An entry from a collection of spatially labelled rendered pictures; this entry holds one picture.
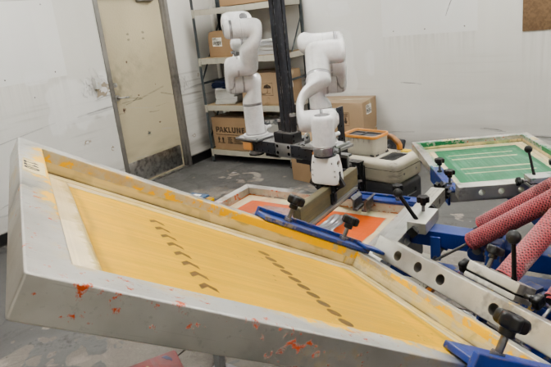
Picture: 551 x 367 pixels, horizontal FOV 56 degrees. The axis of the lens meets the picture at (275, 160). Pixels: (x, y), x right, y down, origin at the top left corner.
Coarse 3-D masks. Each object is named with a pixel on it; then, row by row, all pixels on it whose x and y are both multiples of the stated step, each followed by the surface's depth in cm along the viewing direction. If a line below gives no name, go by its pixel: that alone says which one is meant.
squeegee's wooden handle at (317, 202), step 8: (352, 168) 188; (344, 176) 181; (352, 176) 185; (352, 184) 186; (320, 192) 168; (328, 192) 171; (344, 192) 181; (312, 200) 163; (320, 200) 167; (328, 200) 172; (304, 208) 159; (312, 208) 163; (320, 208) 167; (296, 216) 158; (304, 216) 159; (312, 216) 164
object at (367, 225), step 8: (240, 208) 213; (248, 208) 212; (256, 208) 211; (272, 208) 209; (280, 208) 208; (288, 208) 207; (328, 216) 195; (360, 216) 192; (368, 216) 191; (360, 224) 185; (368, 224) 184; (376, 224) 183; (336, 232) 181; (352, 232) 179; (360, 232) 179; (368, 232) 178; (360, 240) 173
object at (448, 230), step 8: (440, 224) 157; (432, 232) 154; (440, 232) 153; (448, 232) 152; (456, 232) 151; (464, 232) 151; (416, 240) 158; (424, 240) 156; (448, 240) 152; (456, 240) 150; (464, 240) 149; (448, 248) 153; (464, 248) 150
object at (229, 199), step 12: (240, 192) 223; (252, 192) 227; (264, 192) 223; (276, 192) 219; (288, 192) 216; (300, 192) 214; (312, 192) 213; (228, 204) 216; (348, 204) 201; (384, 204) 192; (396, 216) 180; (384, 228) 172; (372, 240) 164
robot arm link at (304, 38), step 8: (304, 32) 195; (328, 32) 191; (304, 40) 190; (312, 40) 190; (320, 40) 189; (304, 48) 191; (336, 64) 206; (344, 64) 207; (336, 72) 208; (344, 72) 209; (344, 80) 213; (344, 88) 217
